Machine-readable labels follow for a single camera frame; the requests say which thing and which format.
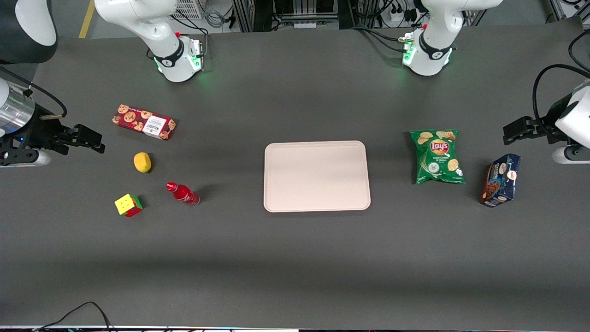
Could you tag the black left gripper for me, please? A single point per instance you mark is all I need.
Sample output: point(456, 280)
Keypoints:
point(540, 127)

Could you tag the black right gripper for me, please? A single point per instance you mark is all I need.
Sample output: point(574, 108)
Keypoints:
point(40, 133)

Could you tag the red coke bottle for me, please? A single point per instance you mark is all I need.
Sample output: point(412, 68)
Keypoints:
point(183, 193)

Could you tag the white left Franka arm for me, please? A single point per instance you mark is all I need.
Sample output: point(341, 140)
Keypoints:
point(428, 50)

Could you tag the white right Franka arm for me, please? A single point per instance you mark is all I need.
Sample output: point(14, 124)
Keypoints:
point(171, 57)

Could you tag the beige plastic tray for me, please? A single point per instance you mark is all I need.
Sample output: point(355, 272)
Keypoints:
point(317, 176)

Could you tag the dark blue cookie box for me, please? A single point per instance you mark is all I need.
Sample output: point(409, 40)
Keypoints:
point(501, 180)

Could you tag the red cookie box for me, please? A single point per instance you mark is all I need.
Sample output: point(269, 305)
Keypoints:
point(144, 121)

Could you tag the yellow lemon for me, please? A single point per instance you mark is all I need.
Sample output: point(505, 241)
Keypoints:
point(142, 162)

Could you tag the rubik's cube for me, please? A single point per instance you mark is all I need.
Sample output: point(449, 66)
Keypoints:
point(127, 204)

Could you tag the green Lays chips bag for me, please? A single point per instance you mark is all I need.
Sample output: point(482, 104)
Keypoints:
point(438, 157)

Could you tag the white perforated box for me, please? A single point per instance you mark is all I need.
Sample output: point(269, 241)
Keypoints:
point(189, 8)

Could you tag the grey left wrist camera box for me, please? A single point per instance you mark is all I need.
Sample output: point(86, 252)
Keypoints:
point(571, 154)

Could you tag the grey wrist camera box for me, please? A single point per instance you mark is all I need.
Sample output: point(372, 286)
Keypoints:
point(571, 154)
point(27, 158)

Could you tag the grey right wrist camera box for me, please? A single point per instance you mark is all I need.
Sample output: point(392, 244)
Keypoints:
point(27, 158)

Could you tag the black aluminium frame rack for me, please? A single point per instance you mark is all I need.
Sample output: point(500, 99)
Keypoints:
point(258, 14)

